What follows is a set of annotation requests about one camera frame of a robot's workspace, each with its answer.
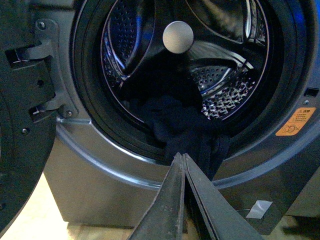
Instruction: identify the white tape piece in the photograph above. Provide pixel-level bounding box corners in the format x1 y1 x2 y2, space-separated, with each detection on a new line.
246 200 273 220

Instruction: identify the dark washing machine door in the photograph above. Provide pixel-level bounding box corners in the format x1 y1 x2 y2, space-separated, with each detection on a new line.
0 0 56 234

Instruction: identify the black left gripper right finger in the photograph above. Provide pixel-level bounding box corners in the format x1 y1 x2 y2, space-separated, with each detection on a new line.
182 154 263 240

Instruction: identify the grey front-load washing machine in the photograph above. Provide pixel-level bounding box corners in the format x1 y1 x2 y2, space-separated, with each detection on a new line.
29 0 320 236

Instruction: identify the dark grey blue garment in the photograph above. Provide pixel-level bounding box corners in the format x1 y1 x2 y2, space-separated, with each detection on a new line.
119 53 231 180

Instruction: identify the grey door hinge bracket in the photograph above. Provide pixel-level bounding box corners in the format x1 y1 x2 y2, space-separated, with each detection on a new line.
24 18 79 118

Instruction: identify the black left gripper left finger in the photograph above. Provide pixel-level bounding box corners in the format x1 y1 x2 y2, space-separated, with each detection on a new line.
128 153 186 240

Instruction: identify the orange warning sticker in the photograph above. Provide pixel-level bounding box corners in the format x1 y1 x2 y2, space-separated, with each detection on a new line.
275 107 316 137

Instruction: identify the steel washing machine drum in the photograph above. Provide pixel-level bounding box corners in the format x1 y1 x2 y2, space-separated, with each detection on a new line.
101 0 270 120

